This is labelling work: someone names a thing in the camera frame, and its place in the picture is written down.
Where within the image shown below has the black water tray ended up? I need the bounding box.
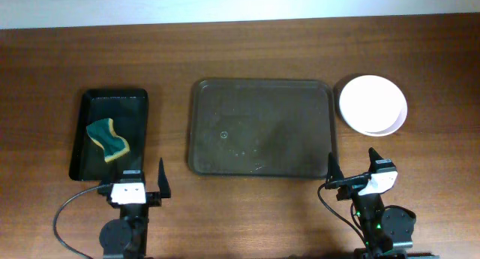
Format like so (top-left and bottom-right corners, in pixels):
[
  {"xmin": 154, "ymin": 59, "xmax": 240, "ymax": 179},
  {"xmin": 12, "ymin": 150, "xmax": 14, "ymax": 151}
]
[{"xmin": 69, "ymin": 89, "xmax": 149, "ymax": 181}]

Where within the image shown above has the green yellow sponge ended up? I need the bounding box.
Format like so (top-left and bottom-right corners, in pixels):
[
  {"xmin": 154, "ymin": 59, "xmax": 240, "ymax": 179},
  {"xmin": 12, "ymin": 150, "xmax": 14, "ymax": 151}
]
[{"xmin": 86, "ymin": 118, "xmax": 131, "ymax": 163}]

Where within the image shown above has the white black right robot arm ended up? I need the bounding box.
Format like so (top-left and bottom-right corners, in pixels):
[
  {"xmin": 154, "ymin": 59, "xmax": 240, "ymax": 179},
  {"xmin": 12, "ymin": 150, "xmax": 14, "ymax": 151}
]
[{"xmin": 317, "ymin": 148, "xmax": 436, "ymax": 259}]

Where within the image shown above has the pink plate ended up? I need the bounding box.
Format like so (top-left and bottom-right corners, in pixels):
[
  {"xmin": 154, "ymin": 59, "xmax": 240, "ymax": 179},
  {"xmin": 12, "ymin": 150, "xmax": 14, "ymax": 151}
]
[{"xmin": 338, "ymin": 75, "xmax": 408, "ymax": 128}]

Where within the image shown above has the cream yellow plate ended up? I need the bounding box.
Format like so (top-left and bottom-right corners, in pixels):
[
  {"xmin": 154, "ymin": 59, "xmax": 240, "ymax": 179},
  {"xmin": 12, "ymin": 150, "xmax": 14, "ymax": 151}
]
[{"xmin": 352, "ymin": 116, "xmax": 406, "ymax": 137}]

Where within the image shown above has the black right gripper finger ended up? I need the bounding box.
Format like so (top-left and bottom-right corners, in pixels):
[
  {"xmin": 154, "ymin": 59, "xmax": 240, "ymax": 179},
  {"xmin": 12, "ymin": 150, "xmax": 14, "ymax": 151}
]
[
  {"xmin": 326, "ymin": 152, "xmax": 344, "ymax": 182},
  {"xmin": 368, "ymin": 147, "xmax": 383, "ymax": 164}
]

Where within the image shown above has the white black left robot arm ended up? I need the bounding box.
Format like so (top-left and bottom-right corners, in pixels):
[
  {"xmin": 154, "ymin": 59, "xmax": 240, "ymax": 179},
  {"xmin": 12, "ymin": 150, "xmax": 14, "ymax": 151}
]
[{"xmin": 99, "ymin": 161, "xmax": 171, "ymax": 259}]

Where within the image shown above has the dark brown serving tray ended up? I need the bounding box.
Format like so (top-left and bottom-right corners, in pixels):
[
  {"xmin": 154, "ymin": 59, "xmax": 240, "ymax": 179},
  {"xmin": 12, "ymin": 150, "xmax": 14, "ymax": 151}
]
[{"xmin": 187, "ymin": 78, "xmax": 338, "ymax": 179}]

